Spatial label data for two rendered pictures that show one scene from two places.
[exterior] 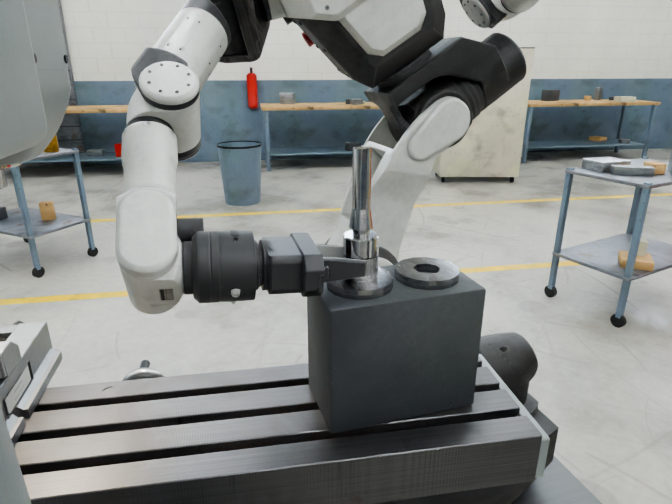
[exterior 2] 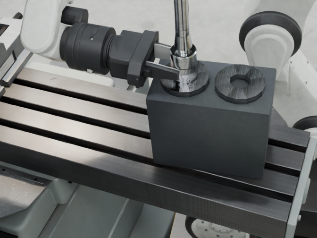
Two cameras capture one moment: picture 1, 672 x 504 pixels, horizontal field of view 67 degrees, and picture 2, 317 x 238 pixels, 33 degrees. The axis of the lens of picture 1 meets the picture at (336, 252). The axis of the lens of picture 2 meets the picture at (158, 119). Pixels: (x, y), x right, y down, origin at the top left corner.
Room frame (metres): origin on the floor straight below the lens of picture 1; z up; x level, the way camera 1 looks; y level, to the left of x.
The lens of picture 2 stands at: (0.01, -0.41, 1.81)
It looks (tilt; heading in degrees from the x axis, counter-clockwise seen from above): 47 degrees down; 36
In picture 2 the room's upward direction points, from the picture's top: 6 degrees counter-clockwise
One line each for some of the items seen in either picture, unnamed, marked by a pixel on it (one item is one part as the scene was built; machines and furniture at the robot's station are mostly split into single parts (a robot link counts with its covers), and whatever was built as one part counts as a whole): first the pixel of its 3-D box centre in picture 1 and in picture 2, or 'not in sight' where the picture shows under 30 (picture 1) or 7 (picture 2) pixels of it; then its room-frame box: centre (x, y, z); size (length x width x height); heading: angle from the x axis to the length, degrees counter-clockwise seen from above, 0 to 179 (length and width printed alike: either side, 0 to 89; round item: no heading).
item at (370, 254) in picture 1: (360, 259); (184, 64); (0.63, -0.03, 1.17); 0.05 x 0.05 x 0.05
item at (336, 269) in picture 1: (342, 270); (161, 73); (0.59, -0.01, 1.17); 0.06 x 0.02 x 0.03; 105
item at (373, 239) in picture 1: (360, 238); (183, 51); (0.63, -0.03, 1.20); 0.05 x 0.05 x 0.01
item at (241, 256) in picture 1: (267, 266); (118, 54); (0.59, 0.09, 1.17); 0.13 x 0.12 x 0.10; 15
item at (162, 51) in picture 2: (330, 253); (171, 51); (0.65, 0.01, 1.17); 0.06 x 0.02 x 0.03; 105
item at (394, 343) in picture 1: (391, 336); (212, 115); (0.64, -0.08, 1.04); 0.22 x 0.12 x 0.20; 107
